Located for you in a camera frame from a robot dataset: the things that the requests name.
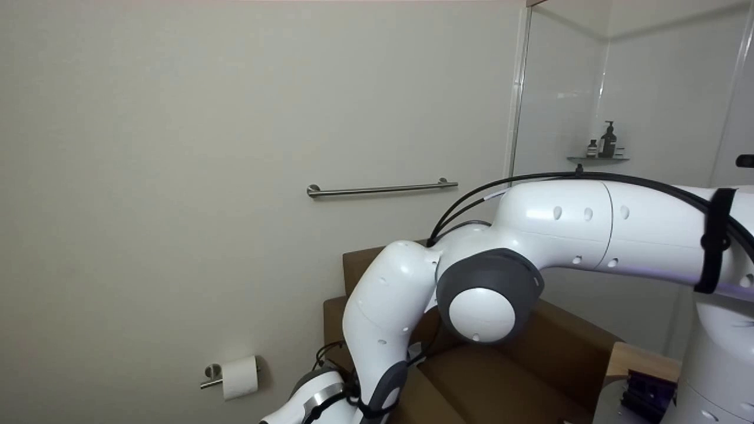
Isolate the white toilet paper roll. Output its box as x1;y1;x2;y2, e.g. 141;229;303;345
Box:
220;356;261;403

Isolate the shower corner shelf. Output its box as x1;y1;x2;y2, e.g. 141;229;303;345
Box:
565;150;631;166

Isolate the brown cardboard box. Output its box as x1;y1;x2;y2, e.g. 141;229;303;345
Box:
320;243;624;424

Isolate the dark pump soap bottle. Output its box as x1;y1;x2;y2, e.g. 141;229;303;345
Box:
599;121;620;159

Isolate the wooden side table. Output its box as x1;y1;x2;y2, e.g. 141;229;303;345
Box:
604;338;685;388

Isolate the dark purple object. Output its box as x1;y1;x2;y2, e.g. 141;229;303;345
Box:
617;368;680;424

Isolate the metal wall grab bar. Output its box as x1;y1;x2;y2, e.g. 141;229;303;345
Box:
303;176;462;202

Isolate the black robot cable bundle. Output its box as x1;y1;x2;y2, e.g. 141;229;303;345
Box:
312;169;754;410

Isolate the black strap on arm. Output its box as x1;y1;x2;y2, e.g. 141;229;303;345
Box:
693;185;740;297

